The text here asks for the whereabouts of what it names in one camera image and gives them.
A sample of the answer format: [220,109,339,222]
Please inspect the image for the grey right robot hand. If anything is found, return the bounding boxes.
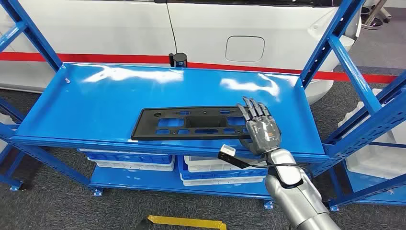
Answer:
[236,96,282,156]

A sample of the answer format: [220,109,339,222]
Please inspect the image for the black plastic panel part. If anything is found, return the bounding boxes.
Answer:
[131,105,254,142]

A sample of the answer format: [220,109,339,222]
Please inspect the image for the black stanchion head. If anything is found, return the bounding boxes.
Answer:
[169,52,188,68]

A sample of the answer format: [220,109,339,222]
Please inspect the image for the yellow floor tape rectangle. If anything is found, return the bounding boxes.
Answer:
[146,215,228,230]

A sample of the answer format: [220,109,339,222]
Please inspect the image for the white car body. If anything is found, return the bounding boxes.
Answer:
[0,0,362,105]

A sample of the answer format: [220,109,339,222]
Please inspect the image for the red barrier belt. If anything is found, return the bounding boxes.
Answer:
[0,51,399,85]

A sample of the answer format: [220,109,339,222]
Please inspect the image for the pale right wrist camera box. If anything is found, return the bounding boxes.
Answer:
[220,144,237,157]

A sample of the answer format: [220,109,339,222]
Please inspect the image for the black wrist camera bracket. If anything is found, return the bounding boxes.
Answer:
[217,151,273,170]

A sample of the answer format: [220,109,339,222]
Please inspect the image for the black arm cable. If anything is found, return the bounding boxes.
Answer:
[250,162,315,178]

